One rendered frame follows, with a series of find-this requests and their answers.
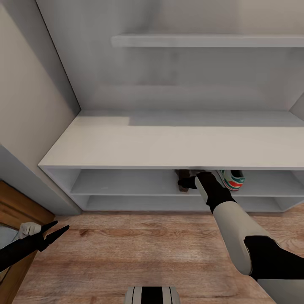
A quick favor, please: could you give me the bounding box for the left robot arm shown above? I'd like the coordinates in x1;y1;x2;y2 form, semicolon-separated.
0;221;70;272

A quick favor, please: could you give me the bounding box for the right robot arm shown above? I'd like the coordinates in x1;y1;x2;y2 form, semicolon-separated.
178;169;304;304

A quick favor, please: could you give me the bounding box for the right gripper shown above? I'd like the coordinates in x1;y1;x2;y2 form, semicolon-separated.
178;177;196;189

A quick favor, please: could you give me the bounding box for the sandal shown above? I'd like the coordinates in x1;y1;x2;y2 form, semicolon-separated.
175;169;190;193

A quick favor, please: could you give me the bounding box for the robot trunk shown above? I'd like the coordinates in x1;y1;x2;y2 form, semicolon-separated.
123;287;181;304

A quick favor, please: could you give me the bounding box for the gym shoe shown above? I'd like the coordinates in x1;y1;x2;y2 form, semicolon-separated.
217;170;245;191

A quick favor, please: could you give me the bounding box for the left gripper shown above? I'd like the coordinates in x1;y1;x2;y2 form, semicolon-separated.
5;221;70;265

